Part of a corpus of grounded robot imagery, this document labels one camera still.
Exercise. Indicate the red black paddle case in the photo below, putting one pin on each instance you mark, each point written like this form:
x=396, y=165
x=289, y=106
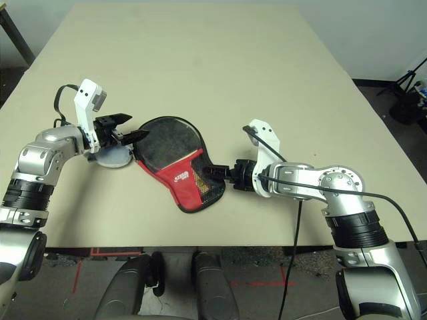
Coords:
x=181, y=186

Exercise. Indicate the black bag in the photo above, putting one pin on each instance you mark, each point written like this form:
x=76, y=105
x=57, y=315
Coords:
x=408, y=110

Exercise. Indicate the grey robot right leg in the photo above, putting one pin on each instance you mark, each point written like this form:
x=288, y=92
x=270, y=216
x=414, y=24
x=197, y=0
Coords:
x=213, y=293

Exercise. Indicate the grey robot left leg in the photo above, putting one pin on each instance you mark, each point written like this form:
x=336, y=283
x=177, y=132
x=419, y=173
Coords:
x=123, y=293

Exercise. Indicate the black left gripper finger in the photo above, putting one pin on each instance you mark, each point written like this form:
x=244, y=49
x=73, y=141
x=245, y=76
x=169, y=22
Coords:
x=121, y=118
x=136, y=136

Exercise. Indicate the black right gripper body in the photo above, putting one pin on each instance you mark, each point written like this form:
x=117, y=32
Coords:
x=243, y=175

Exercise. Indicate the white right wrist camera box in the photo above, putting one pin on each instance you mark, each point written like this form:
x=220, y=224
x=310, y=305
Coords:
x=265, y=133

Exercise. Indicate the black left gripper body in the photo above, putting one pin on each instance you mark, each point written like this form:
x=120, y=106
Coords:
x=105, y=131

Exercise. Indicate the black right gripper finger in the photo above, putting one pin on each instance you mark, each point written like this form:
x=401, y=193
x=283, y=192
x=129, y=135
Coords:
x=217, y=172

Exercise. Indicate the grey robot leg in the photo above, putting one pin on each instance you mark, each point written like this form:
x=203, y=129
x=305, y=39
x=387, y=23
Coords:
x=123, y=293
x=213, y=293

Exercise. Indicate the black tripod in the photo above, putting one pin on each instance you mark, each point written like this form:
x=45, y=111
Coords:
x=407, y=76

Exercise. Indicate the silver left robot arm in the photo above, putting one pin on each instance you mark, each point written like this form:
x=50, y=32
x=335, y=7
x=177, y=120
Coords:
x=40, y=156

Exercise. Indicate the black rubber ping-pong paddle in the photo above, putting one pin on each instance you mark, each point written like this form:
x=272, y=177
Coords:
x=166, y=140

